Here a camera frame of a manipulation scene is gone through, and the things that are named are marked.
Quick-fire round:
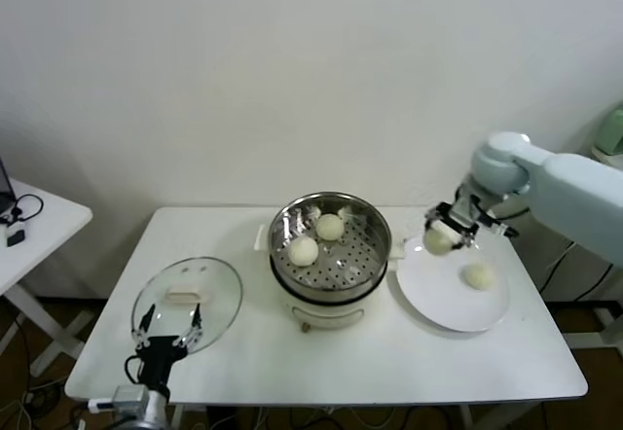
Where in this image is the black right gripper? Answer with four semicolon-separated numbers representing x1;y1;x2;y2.
422;196;493;252

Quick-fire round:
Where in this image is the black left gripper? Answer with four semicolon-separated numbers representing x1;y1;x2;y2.
131;304;203;395

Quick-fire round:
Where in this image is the white steamed baozi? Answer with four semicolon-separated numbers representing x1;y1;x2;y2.
287;235;320;269
460;263;497;291
421;228;458;257
314;213;345;242

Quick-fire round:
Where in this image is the stainless steel steamer basket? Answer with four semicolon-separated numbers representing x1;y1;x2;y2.
254;191;408;303

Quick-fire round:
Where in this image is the round glass pot lid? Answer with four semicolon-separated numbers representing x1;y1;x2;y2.
130;256;243;356

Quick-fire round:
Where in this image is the white round plate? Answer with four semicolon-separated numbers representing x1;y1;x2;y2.
394;231;511;333

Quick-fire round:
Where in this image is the white electric cooker base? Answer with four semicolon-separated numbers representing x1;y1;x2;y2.
270;254;390;334

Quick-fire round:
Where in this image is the white side table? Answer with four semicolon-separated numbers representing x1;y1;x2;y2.
0;176;93;377

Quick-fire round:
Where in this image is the pale green appliance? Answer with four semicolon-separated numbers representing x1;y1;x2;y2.
594;107;623;158

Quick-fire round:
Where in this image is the white right camera plug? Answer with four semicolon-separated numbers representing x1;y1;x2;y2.
479;218;520;237

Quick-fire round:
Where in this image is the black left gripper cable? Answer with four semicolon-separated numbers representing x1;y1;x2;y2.
125;355;145;385

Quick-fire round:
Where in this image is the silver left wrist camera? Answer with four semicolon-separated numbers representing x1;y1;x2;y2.
114;385;147;410

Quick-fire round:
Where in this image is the white wall cable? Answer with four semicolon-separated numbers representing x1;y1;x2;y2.
537;247;571;280

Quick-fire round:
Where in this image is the black wall cable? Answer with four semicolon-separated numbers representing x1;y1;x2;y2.
542;263;615;303

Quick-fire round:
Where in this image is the black looped cable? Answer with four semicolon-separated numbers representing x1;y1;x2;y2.
7;194;45;225

